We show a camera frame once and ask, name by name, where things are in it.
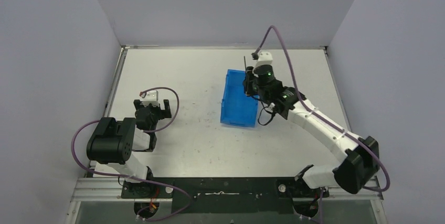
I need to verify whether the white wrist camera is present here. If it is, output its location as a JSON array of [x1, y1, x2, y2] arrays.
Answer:
[[251, 51, 273, 69], [140, 90, 159, 107]]

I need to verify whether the aluminium front rail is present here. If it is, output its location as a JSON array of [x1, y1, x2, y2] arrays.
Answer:
[[71, 177, 383, 202]]

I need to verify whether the right black thin cable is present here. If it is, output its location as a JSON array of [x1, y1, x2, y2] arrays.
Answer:
[[256, 102, 277, 126]]

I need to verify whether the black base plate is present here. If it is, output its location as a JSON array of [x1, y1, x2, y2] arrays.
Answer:
[[121, 177, 329, 217]]

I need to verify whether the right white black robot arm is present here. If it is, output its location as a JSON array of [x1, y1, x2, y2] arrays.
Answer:
[[220, 64, 380, 194]]

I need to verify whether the blue plastic bin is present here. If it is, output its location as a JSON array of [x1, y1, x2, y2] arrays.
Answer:
[[220, 69, 258, 127]]

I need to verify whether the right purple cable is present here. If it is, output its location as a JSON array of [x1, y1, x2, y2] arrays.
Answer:
[[251, 25, 391, 224]]

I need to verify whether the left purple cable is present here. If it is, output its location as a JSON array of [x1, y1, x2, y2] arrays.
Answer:
[[71, 87, 194, 222]]

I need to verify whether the purple cable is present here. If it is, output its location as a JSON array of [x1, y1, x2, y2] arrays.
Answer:
[[251, 25, 391, 224], [71, 87, 194, 222]]

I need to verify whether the orange handled screwdriver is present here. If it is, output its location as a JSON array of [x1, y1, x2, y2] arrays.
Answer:
[[243, 56, 247, 76]]

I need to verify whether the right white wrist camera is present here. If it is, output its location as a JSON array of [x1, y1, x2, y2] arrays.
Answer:
[[251, 51, 273, 69]]

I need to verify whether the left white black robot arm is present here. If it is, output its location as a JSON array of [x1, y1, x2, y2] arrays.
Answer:
[[86, 99, 172, 184]]

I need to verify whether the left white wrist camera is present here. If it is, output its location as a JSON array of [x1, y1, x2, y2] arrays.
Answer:
[[140, 90, 159, 107]]

